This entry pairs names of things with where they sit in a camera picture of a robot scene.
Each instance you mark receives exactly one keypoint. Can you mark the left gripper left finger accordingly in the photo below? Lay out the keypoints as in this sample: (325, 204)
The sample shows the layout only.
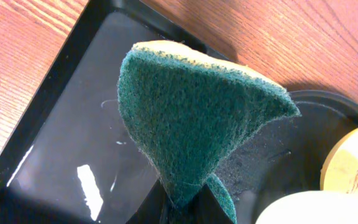
(154, 209)

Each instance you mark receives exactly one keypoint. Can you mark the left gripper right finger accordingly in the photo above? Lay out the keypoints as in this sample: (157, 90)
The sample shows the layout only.
(206, 209)

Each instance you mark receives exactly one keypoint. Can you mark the rectangular black tray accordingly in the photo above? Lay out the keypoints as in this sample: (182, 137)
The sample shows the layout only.
(70, 158)

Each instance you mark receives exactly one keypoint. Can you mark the green yellow sponge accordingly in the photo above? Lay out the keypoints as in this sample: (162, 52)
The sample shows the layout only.
(187, 111)

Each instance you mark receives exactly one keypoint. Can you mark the yellow plate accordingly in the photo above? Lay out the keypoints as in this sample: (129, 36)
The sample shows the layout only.
(339, 172)

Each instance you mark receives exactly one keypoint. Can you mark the light green plate front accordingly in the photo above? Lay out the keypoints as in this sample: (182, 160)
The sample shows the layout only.
(312, 207)

